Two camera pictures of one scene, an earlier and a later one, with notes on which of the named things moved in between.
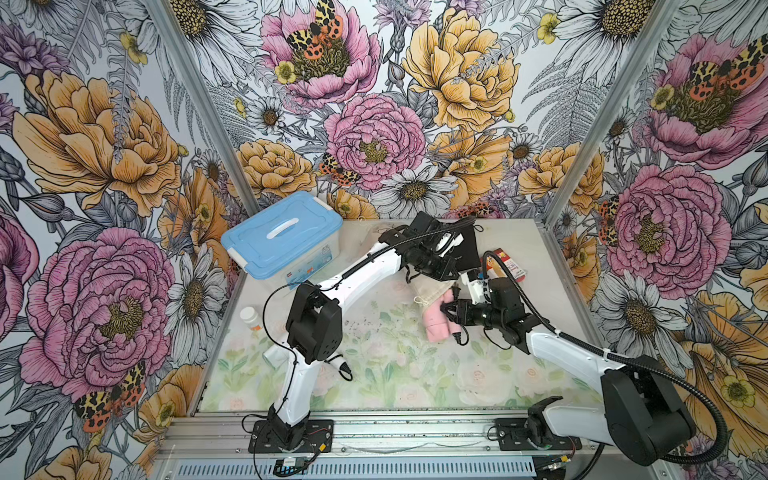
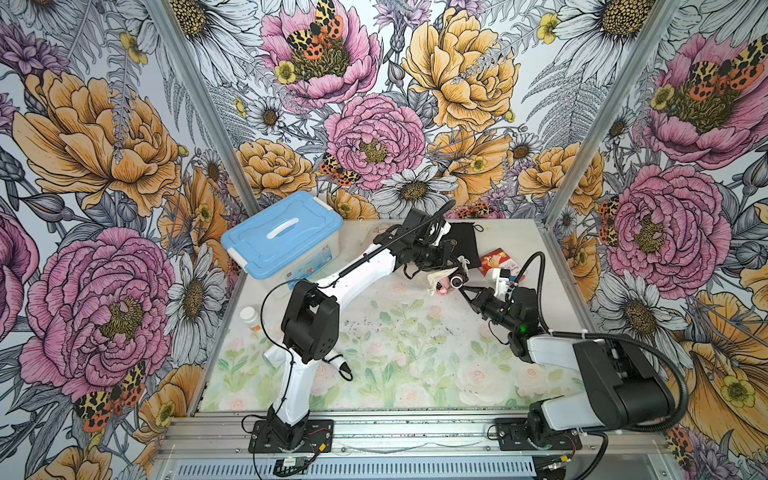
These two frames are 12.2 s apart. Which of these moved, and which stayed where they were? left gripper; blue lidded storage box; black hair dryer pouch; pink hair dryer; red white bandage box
Moved: pink hair dryer
Stayed: black hair dryer pouch; left gripper; red white bandage box; blue lidded storage box
